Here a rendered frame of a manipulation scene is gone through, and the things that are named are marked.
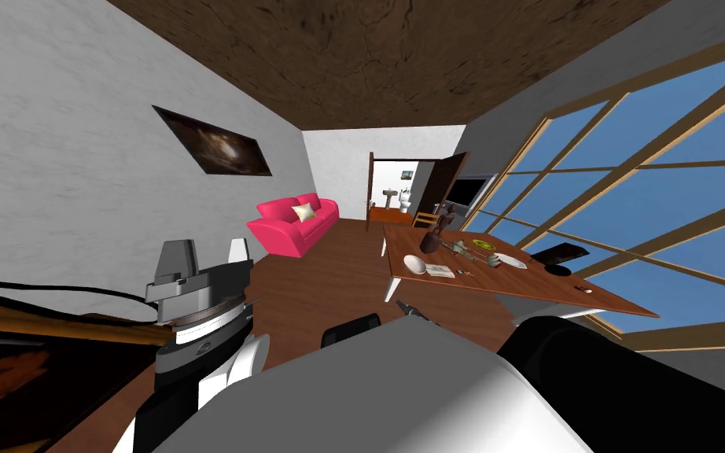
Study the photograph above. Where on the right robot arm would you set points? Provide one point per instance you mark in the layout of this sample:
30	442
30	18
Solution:
639	390

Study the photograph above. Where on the brown wooden dining table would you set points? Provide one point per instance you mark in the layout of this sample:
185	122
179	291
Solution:
526	283

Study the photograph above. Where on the pink sofa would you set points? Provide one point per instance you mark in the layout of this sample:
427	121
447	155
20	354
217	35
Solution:
296	223

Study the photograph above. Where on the dark wooden cabinet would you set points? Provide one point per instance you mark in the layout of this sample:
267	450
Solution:
29	377

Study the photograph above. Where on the black television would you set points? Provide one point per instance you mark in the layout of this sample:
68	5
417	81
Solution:
468	196

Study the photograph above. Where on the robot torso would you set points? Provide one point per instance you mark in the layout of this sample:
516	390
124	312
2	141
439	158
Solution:
387	396

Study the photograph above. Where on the dark brown open door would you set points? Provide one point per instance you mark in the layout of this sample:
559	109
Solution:
441	185

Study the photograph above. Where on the wooden chair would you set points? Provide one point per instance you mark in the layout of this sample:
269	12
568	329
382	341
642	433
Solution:
425	220

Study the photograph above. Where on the large wooden framed window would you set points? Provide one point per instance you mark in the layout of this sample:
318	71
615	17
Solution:
652	189

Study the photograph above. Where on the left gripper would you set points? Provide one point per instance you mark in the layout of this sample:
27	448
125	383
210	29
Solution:
211	286

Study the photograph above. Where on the dark framed wall picture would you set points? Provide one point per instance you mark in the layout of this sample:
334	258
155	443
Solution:
218	143

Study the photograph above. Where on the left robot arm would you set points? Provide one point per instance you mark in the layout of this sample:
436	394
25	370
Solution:
202	358

